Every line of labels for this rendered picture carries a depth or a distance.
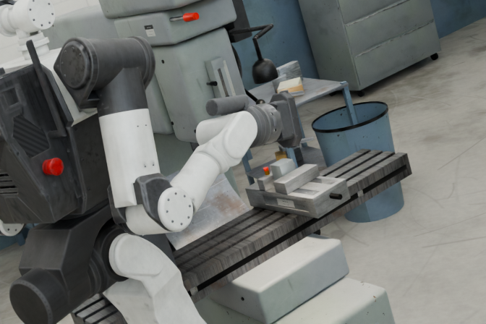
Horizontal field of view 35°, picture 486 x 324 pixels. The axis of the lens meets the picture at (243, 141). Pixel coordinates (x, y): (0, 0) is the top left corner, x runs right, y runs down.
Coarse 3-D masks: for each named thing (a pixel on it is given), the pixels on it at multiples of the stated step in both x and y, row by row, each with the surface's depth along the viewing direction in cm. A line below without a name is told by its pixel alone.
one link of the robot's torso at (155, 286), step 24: (120, 240) 157; (144, 240) 163; (120, 264) 156; (144, 264) 161; (168, 264) 168; (120, 288) 171; (144, 288) 167; (168, 288) 169; (144, 312) 169; (168, 312) 171; (192, 312) 177
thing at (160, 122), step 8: (152, 80) 241; (152, 88) 242; (152, 96) 242; (160, 96) 243; (152, 104) 244; (160, 104) 243; (152, 112) 246; (160, 112) 244; (152, 120) 249; (160, 120) 245; (168, 120) 245; (152, 128) 251; (160, 128) 246; (168, 128) 245
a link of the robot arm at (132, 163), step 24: (120, 120) 135; (144, 120) 138; (120, 144) 135; (144, 144) 137; (120, 168) 136; (144, 168) 136; (120, 192) 136; (144, 192) 134; (168, 192) 137; (120, 216) 140; (168, 216) 136
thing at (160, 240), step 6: (150, 234) 229; (156, 234) 230; (162, 234) 231; (150, 240) 229; (156, 240) 230; (162, 240) 231; (156, 246) 230; (162, 246) 231; (168, 246) 232; (168, 252) 232; (174, 264) 234; (102, 294) 231; (108, 300) 228
